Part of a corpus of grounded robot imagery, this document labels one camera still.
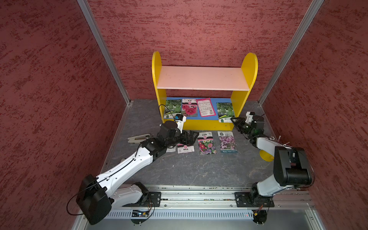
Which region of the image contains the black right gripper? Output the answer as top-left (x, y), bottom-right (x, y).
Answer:
top-left (230, 116), bottom-right (255, 135)

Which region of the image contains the pink flower seed bag top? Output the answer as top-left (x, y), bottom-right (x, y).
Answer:
top-left (197, 131), bottom-right (217, 155)

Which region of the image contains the pink flower seed bag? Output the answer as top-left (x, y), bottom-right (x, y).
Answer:
top-left (181, 98), bottom-right (198, 117)
top-left (197, 131), bottom-right (217, 155)

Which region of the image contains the aster seed bag top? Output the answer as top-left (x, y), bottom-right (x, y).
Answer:
top-left (177, 144), bottom-right (195, 154)

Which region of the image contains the purple flower seed bag top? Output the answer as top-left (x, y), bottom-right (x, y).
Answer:
top-left (218, 131), bottom-right (238, 153)

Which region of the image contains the green gourd seed bag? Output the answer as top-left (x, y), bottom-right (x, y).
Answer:
top-left (166, 146), bottom-right (176, 153)

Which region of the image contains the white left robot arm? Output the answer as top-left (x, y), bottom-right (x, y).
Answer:
top-left (76, 120), bottom-right (199, 225)

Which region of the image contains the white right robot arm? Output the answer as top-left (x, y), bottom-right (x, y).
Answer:
top-left (231, 112), bottom-right (314, 208)

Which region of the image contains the pink back-side seed bag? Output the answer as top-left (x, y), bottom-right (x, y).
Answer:
top-left (196, 98), bottom-right (216, 117)

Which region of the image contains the pink flower seed bag lower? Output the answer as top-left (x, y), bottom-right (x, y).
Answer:
top-left (181, 98), bottom-right (198, 117)

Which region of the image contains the yellow shelf unit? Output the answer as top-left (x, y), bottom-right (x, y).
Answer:
top-left (151, 51), bottom-right (258, 131)

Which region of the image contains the yellow pen cup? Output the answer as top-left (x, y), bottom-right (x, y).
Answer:
top-left (259, 150), bottom-right (274, 162)

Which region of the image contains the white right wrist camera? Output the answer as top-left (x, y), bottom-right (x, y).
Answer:
top-left (246, 111), bottom-right (255, 125)

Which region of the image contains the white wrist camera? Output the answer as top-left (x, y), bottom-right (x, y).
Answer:
top-left (174, 114), bottom-right (186, 133)
top-left (246, 111), bottom-right (255, 125)

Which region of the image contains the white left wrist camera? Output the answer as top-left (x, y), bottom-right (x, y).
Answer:
top-left (174, 114), bottom-right (186, 133)

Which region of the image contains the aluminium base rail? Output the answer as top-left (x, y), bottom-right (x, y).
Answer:
top-left (72, 185), bottom-right (326, 230)

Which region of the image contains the aluminium corner post right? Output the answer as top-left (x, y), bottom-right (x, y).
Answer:
top-left (258, 0), bottom-right (324, 107)

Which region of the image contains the aluminium corner post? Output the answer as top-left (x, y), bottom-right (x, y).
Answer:
top-left (77, 0), bottom-right (131, 105)
top-left (258, 0), bottom-right (324, 107)

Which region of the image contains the aluminium corner post left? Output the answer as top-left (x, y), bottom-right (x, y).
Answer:
top-left (77, 0), bottom-right (131, 105)

